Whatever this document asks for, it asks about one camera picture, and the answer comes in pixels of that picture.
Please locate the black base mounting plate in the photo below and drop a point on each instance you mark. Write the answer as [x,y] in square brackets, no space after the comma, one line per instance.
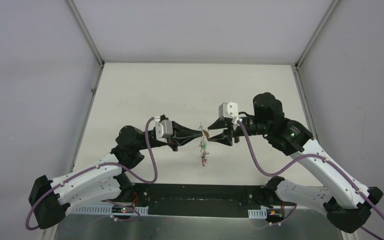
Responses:
[195,200]

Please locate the key with yellow tag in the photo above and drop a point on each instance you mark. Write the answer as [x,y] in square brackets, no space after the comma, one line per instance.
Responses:
[206,133]

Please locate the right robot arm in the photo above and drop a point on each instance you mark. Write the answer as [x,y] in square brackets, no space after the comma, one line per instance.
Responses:
[345,202]

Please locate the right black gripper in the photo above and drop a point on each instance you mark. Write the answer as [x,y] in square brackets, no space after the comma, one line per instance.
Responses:
[225,137]

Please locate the perforated metal ring plate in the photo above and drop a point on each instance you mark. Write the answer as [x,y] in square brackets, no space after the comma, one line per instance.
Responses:
[203,153]

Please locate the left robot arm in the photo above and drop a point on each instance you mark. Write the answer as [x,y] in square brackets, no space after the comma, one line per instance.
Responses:
[51,200]

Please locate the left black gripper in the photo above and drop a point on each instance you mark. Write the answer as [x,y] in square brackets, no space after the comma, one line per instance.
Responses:
[173,136]

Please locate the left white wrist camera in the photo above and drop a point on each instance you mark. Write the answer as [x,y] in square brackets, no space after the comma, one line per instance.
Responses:
[163,128]

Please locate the white slotted cable duct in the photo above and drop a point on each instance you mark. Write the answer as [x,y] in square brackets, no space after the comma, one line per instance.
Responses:
[104,209]

